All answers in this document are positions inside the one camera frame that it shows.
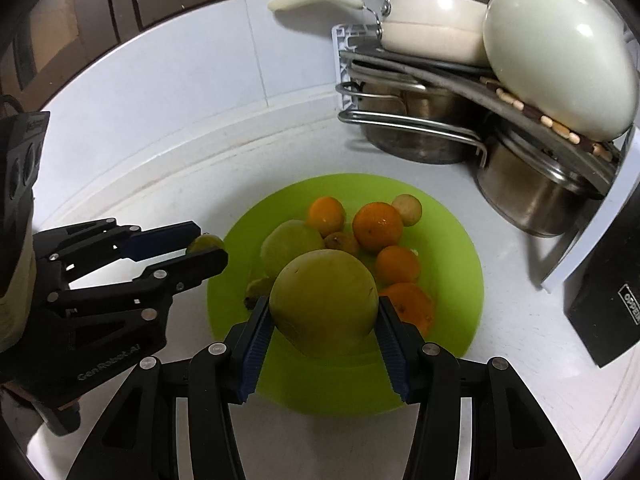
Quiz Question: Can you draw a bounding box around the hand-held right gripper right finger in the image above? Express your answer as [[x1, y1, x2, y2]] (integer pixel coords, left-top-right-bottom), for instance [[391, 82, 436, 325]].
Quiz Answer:
[[377, 296, 583, 480]]

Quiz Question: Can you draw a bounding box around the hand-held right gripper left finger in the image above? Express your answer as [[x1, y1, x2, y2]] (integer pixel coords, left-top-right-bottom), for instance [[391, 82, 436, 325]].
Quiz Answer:
[[67, 296, 275, 480]]

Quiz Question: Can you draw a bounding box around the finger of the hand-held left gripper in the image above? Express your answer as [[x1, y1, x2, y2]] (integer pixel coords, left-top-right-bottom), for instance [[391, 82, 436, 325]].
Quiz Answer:
[[32, 218, 203, 267], [46, 248, 230, 322]]

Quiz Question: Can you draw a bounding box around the small green plum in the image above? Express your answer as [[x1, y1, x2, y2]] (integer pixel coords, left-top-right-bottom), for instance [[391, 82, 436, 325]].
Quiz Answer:
[[186, 233, 227, 256]]

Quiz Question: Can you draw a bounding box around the orange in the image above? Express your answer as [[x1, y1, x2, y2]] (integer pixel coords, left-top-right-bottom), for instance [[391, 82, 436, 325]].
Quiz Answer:
[[375, 245, 422, 285], [352, 201, 404, 253], [306, 196, 347, 236], [377, 282, 436, 338]]

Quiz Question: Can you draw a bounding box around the small yellow-green plum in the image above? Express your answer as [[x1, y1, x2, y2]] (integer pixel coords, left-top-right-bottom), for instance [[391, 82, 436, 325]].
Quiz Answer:
[[243, 277, 275, 309]]

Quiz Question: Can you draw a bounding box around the large green apple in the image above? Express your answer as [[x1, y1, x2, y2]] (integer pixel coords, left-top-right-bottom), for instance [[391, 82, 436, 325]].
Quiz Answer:
[[260, 220, 326, 281], [269, 250, 379, 359]]

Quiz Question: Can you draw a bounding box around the green plastic plate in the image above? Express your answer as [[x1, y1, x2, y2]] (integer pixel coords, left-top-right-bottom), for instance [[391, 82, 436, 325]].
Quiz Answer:
[[206, 173, 485, 414]]

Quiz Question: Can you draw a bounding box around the small brown loquat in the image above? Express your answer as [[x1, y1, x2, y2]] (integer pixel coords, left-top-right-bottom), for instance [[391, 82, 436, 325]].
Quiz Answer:
[[325, 231, 361, 257]]

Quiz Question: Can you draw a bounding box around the small yellow loquat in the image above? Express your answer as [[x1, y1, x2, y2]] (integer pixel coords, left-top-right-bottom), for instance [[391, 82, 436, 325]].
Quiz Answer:
[[390, 194, 423, 227]]

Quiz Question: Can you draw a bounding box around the stainless steel pot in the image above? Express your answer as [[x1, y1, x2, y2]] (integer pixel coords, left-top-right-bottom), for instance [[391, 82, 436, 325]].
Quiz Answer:
[[475, 127, 608, 238]]

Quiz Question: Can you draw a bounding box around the black knife block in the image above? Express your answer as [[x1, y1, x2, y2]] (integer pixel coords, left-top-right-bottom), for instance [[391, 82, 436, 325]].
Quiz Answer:
[[564, 220, 640, 368]]

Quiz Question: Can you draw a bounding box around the white and grey pot rack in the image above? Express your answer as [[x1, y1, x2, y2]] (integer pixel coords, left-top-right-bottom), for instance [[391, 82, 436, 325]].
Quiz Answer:
[[331, 22, 640, 293]]

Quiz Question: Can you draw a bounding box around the wooden bead trivet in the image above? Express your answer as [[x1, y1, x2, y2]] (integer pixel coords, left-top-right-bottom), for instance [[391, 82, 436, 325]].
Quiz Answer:
[[480, 75, 621, 163]]

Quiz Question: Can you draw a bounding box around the white ceramic pot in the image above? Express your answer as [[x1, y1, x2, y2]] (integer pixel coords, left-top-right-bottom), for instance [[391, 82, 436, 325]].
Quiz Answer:
[[482, 0, 636, 142]]

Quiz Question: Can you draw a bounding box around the steel pot with wire handles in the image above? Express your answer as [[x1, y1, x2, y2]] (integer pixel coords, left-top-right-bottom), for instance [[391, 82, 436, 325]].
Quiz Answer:
[[336, 80, 488, 166]]

